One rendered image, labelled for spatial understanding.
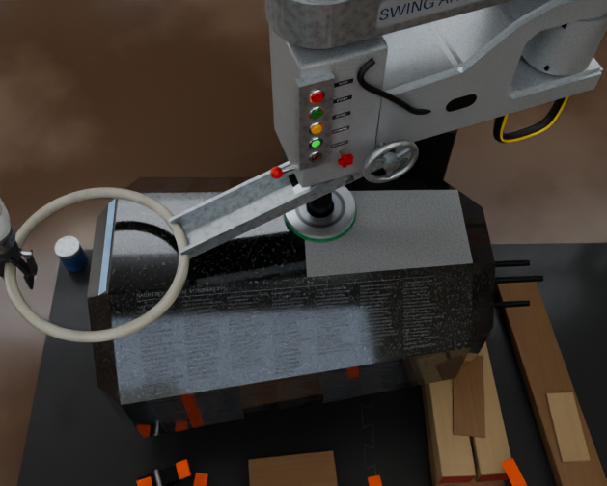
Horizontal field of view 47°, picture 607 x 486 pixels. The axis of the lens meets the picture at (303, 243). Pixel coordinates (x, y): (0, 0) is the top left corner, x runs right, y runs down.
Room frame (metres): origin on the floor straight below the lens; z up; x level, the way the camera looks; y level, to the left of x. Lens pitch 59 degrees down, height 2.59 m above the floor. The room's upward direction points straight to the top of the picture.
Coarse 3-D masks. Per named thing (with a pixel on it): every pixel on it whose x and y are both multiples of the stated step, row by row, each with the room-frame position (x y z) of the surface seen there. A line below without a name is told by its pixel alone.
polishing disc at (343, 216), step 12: (336, 192) 1.22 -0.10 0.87; (348, 192) 1.22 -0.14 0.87; (336, 204) 1.18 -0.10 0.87; (348, 204) 1.18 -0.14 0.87; (288, 216) 1.13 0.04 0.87; (300, 216) 1.13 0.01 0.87; (336, 216) 1.13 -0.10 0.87; (348, 216) 1.13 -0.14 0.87; (300, 228) 1.09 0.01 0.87; (312, 228) 1.09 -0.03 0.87; (324, 228) 1.09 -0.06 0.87; (336, 228) 1.09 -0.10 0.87
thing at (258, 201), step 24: (240, 192) 1.14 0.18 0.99; (264, 192) 1.14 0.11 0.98; (288, 192) 1.13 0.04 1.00; (312, 192) 1.10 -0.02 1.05; (192, 216) 1.09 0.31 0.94; (216, 216) 1.09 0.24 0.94; (240, 216) 1.08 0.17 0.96; (264, 216) 1.05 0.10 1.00; (192, 240) 1.02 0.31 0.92; (216, 240) 1.00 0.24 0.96
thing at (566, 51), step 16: (544, 32) 1.34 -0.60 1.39; (560, 32) 1.31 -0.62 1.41; (576, 32) 1.30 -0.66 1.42; (592, 32) 1.31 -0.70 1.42; (528, 48) 1.36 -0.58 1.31; (544, 48) 1.33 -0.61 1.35; (560, 48) 1.31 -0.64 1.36; (576, 48) 1.30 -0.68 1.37; (592, 48) 1.32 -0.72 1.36; (544, 64) 1.32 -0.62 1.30; (560, 64) 1.30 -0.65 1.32; (576, 64) 1.31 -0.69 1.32
